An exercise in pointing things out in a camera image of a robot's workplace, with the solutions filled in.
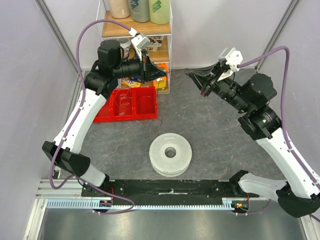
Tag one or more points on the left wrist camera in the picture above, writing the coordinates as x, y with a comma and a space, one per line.
140, 41

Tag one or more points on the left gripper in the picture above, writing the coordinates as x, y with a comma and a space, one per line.
150, 70

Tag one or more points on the white pudding cup pack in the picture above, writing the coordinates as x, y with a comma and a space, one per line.
154, 43

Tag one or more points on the white paper cup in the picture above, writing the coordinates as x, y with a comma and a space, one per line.
125, 48

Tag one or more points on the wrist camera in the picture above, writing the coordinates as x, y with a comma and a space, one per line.
140, 41
231, 58

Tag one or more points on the light green bottle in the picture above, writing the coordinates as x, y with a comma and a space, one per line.
159, 11

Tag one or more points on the white perforated spool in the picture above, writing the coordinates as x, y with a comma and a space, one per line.
170, 154

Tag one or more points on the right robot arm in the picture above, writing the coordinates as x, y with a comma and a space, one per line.
297, 194

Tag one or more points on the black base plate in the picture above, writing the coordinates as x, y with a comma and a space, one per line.
173, 192

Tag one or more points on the orange yellow sponge box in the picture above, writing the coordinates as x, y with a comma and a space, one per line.
161, 82

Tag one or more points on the grey cable duct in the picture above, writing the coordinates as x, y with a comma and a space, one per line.
99, 204

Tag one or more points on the grey green bottle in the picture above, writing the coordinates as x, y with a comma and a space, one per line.
139, 10

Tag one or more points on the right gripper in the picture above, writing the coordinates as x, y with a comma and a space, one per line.
210, 83

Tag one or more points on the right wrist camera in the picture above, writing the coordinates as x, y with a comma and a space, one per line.
231, 58

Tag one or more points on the beige bottle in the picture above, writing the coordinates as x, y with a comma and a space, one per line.
119, 9

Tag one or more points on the white wire wooden shelf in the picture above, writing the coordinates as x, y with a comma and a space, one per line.
163, 54

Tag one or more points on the red compartment bin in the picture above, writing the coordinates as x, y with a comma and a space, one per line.
129, 104

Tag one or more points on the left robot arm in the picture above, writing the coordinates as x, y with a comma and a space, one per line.
64, 150

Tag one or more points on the yellow candy pack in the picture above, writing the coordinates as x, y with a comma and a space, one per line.
130, 83

